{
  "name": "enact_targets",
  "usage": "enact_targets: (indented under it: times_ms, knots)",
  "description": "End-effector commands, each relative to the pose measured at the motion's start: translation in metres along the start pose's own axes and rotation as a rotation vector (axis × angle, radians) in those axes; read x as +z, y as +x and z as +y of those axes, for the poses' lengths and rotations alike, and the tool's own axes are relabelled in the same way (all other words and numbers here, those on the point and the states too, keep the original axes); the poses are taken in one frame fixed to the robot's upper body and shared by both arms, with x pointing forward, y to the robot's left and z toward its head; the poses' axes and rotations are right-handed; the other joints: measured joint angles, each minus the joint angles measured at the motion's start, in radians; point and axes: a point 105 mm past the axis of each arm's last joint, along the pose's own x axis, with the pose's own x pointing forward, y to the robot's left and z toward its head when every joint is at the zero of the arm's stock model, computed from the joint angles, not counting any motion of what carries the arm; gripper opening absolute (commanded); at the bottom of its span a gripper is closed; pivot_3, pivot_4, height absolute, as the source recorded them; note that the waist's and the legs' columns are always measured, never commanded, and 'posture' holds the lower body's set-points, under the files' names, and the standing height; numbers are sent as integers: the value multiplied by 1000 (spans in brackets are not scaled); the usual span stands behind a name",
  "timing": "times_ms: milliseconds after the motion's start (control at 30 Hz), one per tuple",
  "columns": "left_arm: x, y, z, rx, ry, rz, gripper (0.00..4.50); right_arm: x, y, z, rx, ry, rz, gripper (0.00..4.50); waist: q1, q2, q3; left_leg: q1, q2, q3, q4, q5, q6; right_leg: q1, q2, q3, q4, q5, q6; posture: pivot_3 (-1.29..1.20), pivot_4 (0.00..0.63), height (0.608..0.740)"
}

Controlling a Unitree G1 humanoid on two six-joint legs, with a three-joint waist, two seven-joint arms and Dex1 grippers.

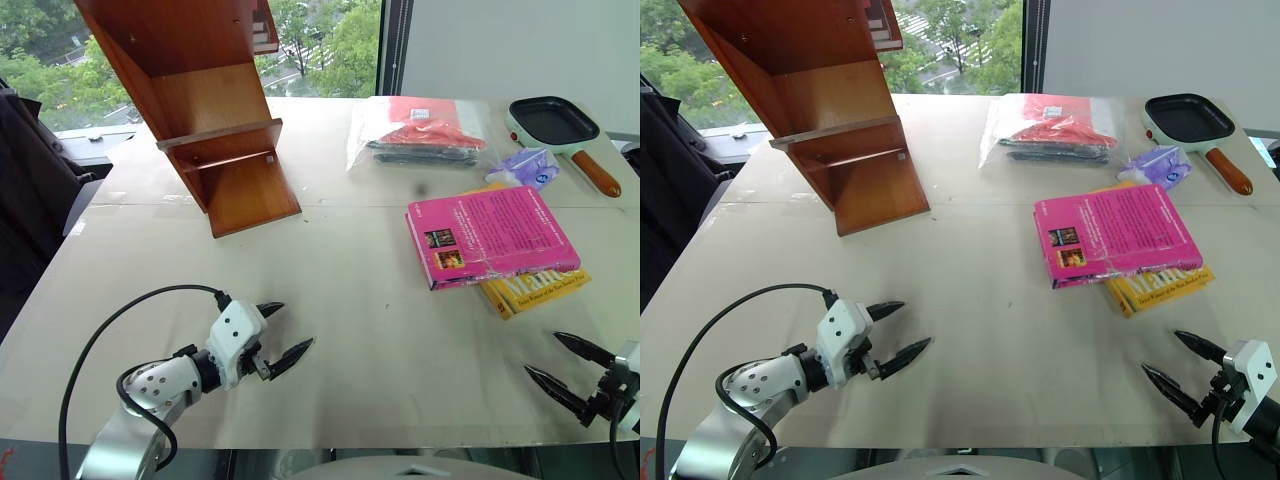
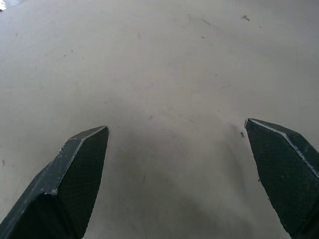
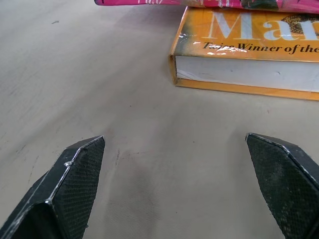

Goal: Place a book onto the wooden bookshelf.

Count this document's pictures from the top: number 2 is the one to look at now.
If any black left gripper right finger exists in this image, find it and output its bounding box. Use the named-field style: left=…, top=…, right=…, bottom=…
left=244, top=118, right=319, bottom=239

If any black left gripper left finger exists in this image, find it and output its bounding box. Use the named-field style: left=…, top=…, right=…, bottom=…
left=0, top=125, right=110, bottom=239

